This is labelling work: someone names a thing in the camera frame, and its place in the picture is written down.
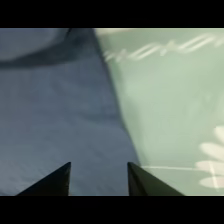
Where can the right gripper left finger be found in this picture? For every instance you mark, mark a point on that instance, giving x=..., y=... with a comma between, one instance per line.
x=57, y=182

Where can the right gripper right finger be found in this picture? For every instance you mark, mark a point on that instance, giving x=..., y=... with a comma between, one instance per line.
x=141, y=183

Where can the blue shirt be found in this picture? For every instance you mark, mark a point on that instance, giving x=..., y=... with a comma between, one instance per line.
x=60, y=110

